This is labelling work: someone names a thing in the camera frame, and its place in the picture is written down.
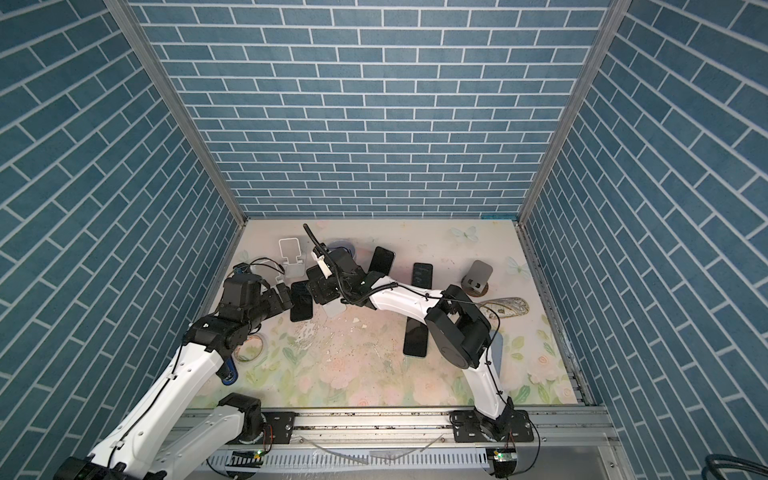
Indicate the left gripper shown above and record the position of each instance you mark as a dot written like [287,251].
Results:
[278,306]

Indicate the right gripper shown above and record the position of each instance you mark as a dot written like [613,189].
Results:
[322,282]

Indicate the teal-edged phone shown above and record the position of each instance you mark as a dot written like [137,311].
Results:
[382,260]

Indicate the white stand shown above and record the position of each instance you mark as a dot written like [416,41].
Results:
[292,257]
[334,308]

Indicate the purple-cased black phone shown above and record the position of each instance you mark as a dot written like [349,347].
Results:
[422,275]

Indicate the wooden base metal stand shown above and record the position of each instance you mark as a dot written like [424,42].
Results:
[475,282]

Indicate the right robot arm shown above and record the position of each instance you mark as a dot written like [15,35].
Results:
[462,333]

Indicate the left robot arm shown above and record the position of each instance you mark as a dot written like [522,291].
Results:
[137,447]

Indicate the lavender mug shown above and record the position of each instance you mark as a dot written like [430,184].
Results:
[343,244]

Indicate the tape roll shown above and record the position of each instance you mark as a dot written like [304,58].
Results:
[252,350]

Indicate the map-patterned pouch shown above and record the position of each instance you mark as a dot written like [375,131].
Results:
[507,307]

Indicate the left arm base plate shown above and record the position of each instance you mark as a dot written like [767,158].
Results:
[270,427]

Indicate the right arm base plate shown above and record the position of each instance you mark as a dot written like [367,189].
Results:
[470,426]

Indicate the aluminium rail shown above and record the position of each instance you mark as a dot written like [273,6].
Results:
[575,426]

